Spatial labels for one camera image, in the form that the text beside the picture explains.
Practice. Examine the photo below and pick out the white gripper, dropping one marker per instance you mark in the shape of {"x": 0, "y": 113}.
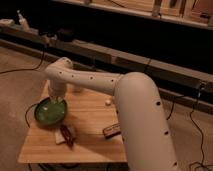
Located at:
{"x": 56, "y": 95}

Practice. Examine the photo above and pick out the green ceramic bowl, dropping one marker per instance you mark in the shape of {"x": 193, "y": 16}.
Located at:
{"x": 48, "y": 113}

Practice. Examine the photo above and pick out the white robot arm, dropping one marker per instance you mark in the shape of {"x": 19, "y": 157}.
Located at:
{"x": 144, "y": 128}

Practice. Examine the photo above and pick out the white paper cup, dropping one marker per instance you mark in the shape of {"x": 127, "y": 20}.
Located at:
{"x": 77, "y": 89}

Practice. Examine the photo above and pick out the black device on ledge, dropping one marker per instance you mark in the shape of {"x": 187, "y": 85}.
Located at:
{"x": 65, "y": 35}

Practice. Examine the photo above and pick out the small brown box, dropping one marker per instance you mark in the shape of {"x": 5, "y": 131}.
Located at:
{"x": 111, "y": 131}

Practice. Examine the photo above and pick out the white spray bottle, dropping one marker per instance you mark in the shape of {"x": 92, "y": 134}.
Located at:
{"x": 23, "y": 22}

